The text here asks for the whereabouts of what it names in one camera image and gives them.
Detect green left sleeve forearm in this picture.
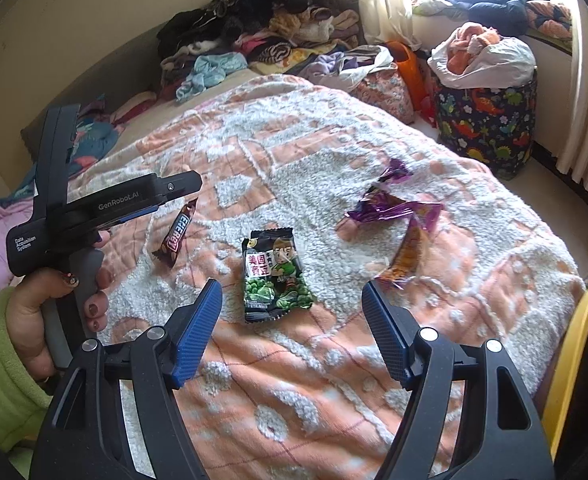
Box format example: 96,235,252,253
0,287,51,477

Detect yellow round trash bin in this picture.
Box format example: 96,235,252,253
541,290,588,460

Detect left hand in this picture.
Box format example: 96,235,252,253
5,266,112,382

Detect brown chocolate bar wrapper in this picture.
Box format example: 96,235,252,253
153,198,197,269

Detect green pea snack packet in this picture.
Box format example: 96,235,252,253
242,228,315,324

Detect light blue garment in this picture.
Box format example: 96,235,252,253
175,52,247,103

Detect orange white bed quilt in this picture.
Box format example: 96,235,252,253
69,76,585,479

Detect pile of clothes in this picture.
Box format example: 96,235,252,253
156,0,364,99

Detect purple candy wrapper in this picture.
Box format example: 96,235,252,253
346,158,428,223

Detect white plastic bag clothes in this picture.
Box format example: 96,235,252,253
298,44,397,92

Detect pink purple snack wrapper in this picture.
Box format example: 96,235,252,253
376,203,443,289

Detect pink floral storage bag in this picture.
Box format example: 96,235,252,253
350,70,414,125

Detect orange bag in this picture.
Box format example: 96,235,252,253
385,40,427,110

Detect dinosaur print laundry basket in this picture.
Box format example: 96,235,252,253
431,75,538,180

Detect white bag with clothes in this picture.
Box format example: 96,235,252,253
427,22,536,90

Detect clothes on window sill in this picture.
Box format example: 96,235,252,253
412,0,573,44

